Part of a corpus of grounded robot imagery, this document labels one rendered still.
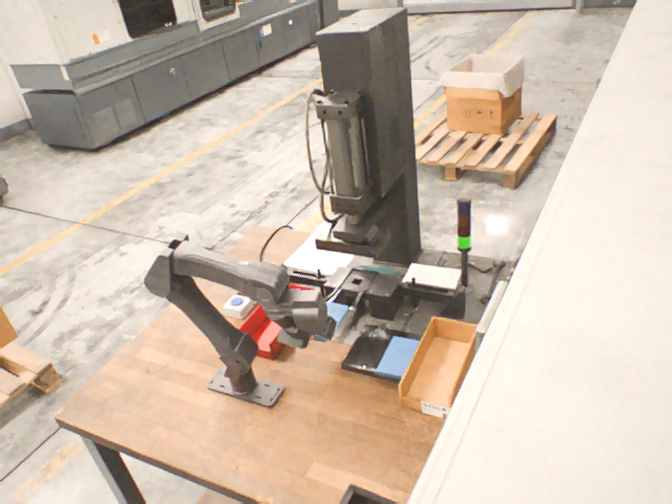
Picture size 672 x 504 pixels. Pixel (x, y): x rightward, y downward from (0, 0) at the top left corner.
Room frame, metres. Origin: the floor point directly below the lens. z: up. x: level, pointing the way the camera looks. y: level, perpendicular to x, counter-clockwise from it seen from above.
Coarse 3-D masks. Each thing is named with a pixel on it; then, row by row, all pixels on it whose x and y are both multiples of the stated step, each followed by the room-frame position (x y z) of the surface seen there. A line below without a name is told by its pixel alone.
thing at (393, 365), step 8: (392, 344) 1.05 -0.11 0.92; (400, 344) 1.04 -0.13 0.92; (408, 344) 1.04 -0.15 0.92; (416, 344) 1.03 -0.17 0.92; (392, 352) 1.02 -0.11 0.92; (408, 352) 1.01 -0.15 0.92; (384, 360) 0.99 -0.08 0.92; (392, 360) 0.99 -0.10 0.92; (400, 360) 0.99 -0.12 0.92; (408, 360) 0.98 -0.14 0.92; (384, 368) 0.97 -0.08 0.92; (392, 368) 0.96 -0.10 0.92; (400, 368) 0.96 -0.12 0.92; (384, 376) 0.94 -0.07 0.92; (392, 376) 0.93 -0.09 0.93; (400, 376) 0.91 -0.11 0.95
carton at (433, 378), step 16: (432, 320) 1.06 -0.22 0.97; (448, 320) 1.05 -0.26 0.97; (432, 336) 1.06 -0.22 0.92; (448, 336) 1.05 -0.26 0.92; (464, 336) 1.03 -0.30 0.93; (416, 352) 0.96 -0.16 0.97; (432, 352) 1.02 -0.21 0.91; (448, 352) 1.01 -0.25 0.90; (464, 352) 1.00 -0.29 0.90; (416, 368) 0.95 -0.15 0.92; (432, 368) 0.96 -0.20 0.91; (448, 368) 0.95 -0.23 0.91; (464, 368) 0.90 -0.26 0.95; (400, 384) 0.86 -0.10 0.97; (416, 384) 0.92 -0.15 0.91; (432, 384) 0.91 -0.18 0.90; (448, 384) 0.90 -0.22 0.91; (416, 400) 0.85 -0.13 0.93; (432, 400) 0.86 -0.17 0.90; (448, 400) 0.85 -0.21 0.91
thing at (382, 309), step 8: (400, 288) 1.23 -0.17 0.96; (344, 296) 1.23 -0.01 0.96; (352, 296) 1.22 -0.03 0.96; (368, 296) 1.20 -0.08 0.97; (392, 296) 1.18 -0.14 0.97; (400, 296) 1.23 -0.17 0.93; (344, 304) 1.24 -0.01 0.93; (376, 304) 1.19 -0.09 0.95; (384, 304) 1.17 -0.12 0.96; (392, 304) 1.18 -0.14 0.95; (400, 304) 1.22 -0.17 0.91; (376, 312) 1.19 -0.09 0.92; (384, 312) 1.17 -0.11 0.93; (392, 312) 1.17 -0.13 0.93
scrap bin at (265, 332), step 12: (300, 288) 1.31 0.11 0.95; (312, 288) 1.29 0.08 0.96; (252, 312) 1.22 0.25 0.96; (264, 312) 1.26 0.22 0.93; (252, 324) 1.21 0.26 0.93; (264, 324) 1.23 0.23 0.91; (276, 324) 1.22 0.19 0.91; (252, 336) 1.19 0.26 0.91; (264, 336) 1.18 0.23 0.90; (276, 336) 1.11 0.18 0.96; (264, 348) 1.13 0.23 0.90; (276, 348) 1.10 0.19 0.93
